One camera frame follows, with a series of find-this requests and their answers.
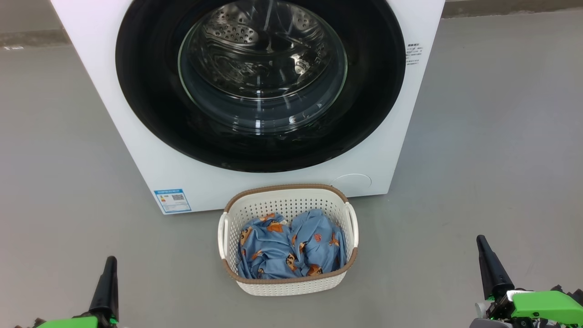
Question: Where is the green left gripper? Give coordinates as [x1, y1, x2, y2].
[14, 256, 120, 328]

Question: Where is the steel washer drum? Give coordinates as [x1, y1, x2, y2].
[182, 0, 348, 133]

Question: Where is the round filter cover panel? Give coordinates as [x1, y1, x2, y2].
[330, 174, 372, 195]

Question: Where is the white perforated laundry basket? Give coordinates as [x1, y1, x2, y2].
[218, 184, 359, 297]

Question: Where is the black-rimmed glass washer door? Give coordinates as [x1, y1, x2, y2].
[115, 0, 407, 174]

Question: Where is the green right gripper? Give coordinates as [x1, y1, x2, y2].
[469, 235, 583, 328]

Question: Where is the blue energy label sticker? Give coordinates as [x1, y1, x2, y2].
[153, 188, 192, 214]

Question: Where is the white front-load washing machine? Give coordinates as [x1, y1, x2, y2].
[50, 0, 446, 215]

